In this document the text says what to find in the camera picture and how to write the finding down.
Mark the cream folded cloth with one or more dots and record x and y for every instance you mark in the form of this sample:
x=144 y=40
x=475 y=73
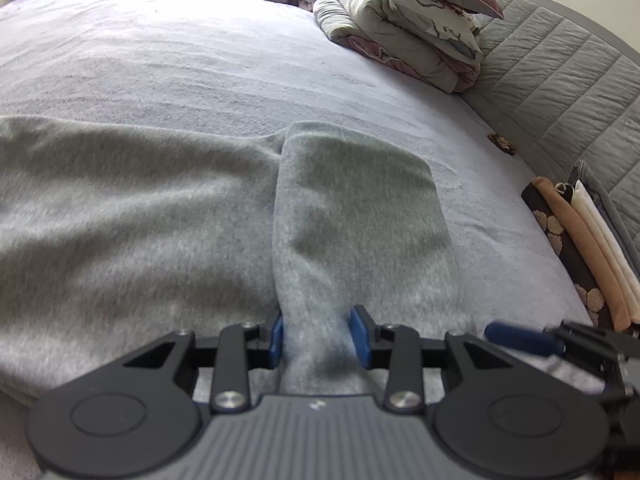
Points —
x=610 y=245

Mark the folded grey quilt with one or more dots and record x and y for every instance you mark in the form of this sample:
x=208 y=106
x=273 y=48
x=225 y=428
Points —
x=395 y=30

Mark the bed with grey sheet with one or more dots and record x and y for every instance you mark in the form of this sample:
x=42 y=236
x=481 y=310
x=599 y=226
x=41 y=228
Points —
x=200 y=55

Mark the grey pants with black stripes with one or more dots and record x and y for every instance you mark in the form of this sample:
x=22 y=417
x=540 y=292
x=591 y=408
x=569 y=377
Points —
x=175 y=220

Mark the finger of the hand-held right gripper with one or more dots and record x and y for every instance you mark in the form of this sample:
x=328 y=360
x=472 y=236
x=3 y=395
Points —
x=520 y=337

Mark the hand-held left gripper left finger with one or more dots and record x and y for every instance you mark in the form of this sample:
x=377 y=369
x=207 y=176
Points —
x=275 y=342

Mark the small brown patterned object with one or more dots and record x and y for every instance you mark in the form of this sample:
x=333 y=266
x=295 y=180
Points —
x=501 y=142

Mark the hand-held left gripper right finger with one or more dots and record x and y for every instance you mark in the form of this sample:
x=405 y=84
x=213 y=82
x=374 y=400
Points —
x=360 y=342

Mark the grey quilted headboard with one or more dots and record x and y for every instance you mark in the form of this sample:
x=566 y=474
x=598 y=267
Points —
x=560 y=70

